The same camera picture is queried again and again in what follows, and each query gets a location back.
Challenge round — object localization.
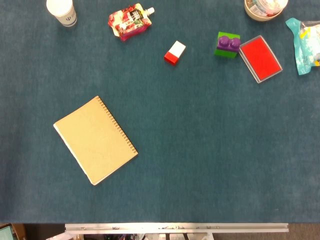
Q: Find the tan spiral notebook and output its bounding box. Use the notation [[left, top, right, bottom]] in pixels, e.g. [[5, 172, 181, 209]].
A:
[[53, 95, 139, 186]]

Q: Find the blue table cloth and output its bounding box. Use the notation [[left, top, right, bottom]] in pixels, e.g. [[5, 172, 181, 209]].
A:
[[0, 0, 320, 224]]

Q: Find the red and white block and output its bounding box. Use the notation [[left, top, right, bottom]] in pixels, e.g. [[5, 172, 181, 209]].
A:
[[163, 40, 187, 67]]

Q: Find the green toy brick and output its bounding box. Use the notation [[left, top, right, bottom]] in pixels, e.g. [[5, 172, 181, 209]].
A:
[[214, 31, 241, 59]]

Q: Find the purple toy brick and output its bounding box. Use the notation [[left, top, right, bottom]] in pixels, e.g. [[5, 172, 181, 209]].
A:
[[216, 35, 241, 53]]

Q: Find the red spouted drink pouch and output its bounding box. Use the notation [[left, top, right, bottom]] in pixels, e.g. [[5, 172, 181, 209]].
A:
[[107, 2, 155, 42]]

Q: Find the red ink pad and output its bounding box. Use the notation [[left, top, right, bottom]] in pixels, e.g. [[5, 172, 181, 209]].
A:
[[238, 35, 283, 84]]

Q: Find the white paper cup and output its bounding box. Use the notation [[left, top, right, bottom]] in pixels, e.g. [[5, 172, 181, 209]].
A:
[[46, 0, 78, 28]]

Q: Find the beige round bowl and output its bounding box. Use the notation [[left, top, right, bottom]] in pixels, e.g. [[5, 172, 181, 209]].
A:
[[244, 0, 289, 22]]

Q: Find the clear plastic container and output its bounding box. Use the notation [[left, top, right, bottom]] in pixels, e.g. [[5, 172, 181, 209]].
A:
[[257, 0, 285, 11]]

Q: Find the teal plastic snack bag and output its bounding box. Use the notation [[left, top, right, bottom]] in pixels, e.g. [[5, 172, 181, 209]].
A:
[[285, 17, 320, 76]]

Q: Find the green-screen device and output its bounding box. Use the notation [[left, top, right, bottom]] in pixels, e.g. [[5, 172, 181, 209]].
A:
[[0, 224, 16, 240]]

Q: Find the aluminium frame rail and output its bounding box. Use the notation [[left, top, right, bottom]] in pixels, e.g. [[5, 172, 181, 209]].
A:
[[64, 222, 289, 234]]

